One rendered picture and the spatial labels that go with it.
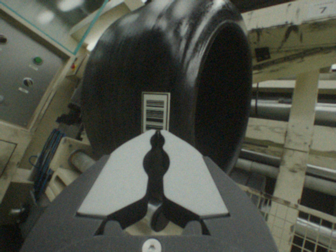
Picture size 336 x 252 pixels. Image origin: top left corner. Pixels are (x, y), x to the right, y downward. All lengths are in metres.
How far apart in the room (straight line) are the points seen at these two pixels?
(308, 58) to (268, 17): 0.24
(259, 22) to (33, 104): 1.04
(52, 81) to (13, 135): 0.27
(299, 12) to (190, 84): 0.71
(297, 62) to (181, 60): 0.73
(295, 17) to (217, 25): 0.58
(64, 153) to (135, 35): 0.38
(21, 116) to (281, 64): 1.13
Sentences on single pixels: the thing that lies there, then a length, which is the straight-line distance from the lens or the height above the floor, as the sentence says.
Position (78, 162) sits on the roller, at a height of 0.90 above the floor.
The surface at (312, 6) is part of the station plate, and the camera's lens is 0.91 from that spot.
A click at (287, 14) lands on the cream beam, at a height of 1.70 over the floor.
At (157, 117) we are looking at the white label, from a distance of 0.21.
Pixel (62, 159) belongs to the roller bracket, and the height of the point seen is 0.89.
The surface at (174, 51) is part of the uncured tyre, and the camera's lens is 0.25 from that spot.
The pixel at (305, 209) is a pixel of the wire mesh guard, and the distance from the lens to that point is 0.71.
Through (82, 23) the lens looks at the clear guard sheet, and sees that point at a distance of 0.93.
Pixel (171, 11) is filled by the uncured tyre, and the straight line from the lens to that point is 0.29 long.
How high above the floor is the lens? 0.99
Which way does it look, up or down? 11 degrees up
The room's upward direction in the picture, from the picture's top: 21 degrees clockwise
